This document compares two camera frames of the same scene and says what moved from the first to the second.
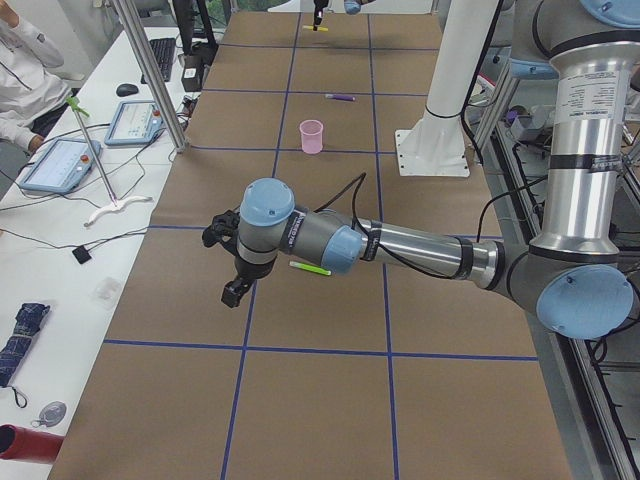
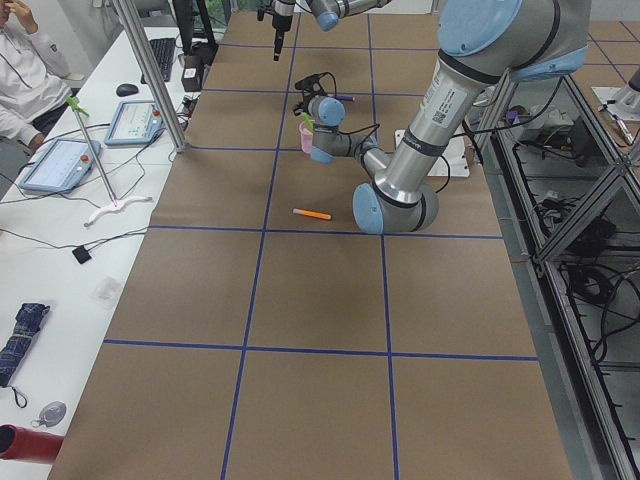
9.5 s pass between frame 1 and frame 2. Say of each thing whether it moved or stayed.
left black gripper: moved
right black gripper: moved
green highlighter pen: moved
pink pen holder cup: stayed
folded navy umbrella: stayed
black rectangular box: stayed
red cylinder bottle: stayed
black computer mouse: stayed
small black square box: stayed
